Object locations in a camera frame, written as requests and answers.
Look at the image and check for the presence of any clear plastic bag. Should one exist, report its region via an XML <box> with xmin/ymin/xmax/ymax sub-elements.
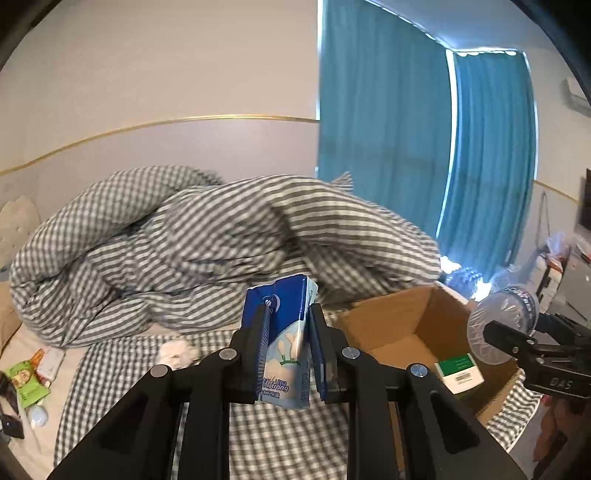
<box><xmin>519</xmin><ymin>231</ymin><xmax>575</xmax><ymax>296</ymax></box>

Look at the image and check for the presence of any clear plastic bottle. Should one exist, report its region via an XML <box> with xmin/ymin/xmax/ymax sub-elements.
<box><xmin>466</xmin><ymin>285</ymin><xmax>541</xmax><ymax>367</ymax></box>

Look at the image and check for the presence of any green snack packet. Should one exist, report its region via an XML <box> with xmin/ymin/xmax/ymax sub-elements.
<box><xmin>0</xmin><ymin>359</ymin><xmax>51</xmax><ymax>407</ymax></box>

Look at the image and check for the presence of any crumpled white tissue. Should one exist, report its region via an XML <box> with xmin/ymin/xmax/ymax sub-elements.
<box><xmin>154</xmin><ymin>338</ymin><xmax>200</xmax><ymax>370</ymax></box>

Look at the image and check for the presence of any light blue capped bottle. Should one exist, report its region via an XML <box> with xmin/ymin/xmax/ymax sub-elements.
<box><xmin>25</xmin><ymin>403</ymin><xmax>51</xmax><ymax>428</ymax></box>

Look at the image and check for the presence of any white air conditioner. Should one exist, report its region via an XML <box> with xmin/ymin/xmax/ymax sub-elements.
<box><xmin>566</xmin><ymin>76</ymin><xmax>591</xmax><ymax>112</ymax></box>

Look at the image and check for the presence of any blue tissue pack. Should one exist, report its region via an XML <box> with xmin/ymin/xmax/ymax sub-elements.
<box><xmin>241</xmin><ymin>274</ymin><xmax>320</xmax><ymax>411</ymax></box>

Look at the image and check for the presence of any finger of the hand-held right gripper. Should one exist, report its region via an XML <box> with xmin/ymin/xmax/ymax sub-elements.
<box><xmin>534</xmin><ymin>311</ymin><xmax>591</xmax><ymax>339</ymax></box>
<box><xmin>482</xmin><ymin>320</ymin><xmax>539</xmax><ymax>357</ymax></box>

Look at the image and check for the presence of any grey checked bed sheet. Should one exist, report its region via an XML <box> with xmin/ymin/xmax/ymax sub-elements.
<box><xmin>53</xmin><ymin>314</ymin><xmax>543</xmax><ymax>480</ymax></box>

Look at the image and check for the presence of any pack of water bottles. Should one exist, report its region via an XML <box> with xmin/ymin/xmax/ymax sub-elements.
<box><xmin>441</xmin><ymin>256</ymin><xmax>491</xmax><ymax>301</ymax></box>

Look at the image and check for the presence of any brown cardboard box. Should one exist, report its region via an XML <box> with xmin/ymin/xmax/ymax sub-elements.
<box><xmin>330</xmin><ymin>285</ymin><xmax>525</xmax><ymax>425</ymax></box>

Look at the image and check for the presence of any dark object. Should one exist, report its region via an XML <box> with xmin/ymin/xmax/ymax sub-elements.
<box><xmin>0</xmin><ymin>371</ymin><xmax>26</xmax><ymax>439</ymax></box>

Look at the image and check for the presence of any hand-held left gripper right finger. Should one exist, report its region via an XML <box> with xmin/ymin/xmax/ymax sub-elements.
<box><xmin>308</xmin><ymin>301</ymin><xmax>527</xmax><ymax>480</ymax></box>

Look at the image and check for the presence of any cream pillow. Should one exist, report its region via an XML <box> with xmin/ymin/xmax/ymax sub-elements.
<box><xmin>0</xmin><ymin>194</ymin><xmax>42</xmax><ymax>273</ymax></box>

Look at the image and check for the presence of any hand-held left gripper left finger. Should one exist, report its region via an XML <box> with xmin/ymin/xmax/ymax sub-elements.
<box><xmin>46</xmin><ymin>302</ymin><xmax>278</xmax><ymax>480</ymax></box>

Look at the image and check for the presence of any person's right hand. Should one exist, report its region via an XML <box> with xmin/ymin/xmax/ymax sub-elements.
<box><xmin>534</xmin><ymin>396</ymin><xmax>574</xmax><ymax>462</ymax></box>

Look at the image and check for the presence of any blue curtain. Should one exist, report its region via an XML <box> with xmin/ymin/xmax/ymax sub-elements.
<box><xmin>316</xmin><ymin>0</ymin><xmax>455</xmax><ymax>259</ymax></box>
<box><xmin>436</xmin><ymin>48</ymin><xmax>540</xmax><ymax>275</ymax></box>

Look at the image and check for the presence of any white cabinet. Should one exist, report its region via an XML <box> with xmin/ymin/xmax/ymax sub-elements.
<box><xmin>561</xmin><ymin>249</ymin><xmax>591</xmax><ymax>319</ymax></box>

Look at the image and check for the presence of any grey checked duvet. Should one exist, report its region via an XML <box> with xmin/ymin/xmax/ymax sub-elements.
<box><xmin>8</xmin><ymin>165</ymin><xmax>441</xmax><ymax>348</ymax></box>

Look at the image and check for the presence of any green and white box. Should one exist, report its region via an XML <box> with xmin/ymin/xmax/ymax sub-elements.
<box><xmin>434</xmin><ymin>353</ymin><xmax>485</xmax><ymax>394</ymax></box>

